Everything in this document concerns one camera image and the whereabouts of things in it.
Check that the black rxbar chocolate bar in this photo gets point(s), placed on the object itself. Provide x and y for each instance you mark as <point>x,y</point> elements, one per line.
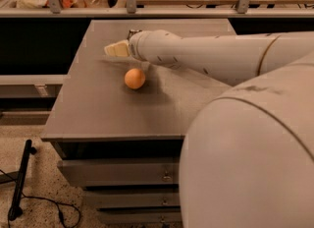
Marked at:
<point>132,32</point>

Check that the grey drawer cabinet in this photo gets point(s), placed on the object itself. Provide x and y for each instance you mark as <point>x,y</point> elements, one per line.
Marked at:
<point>120,145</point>

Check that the black stand pole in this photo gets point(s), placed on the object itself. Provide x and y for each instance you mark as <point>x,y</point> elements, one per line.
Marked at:
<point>15,211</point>

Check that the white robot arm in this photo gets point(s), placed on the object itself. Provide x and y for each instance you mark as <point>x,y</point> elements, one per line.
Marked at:
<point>248,157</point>

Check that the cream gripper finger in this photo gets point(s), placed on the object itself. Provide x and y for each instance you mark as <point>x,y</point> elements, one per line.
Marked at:
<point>118,49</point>

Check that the grey metal railing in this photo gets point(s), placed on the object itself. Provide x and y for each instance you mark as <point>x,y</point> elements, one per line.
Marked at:
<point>157,9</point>

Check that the orange ball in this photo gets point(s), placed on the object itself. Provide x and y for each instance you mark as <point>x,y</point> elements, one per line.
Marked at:
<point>134,78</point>

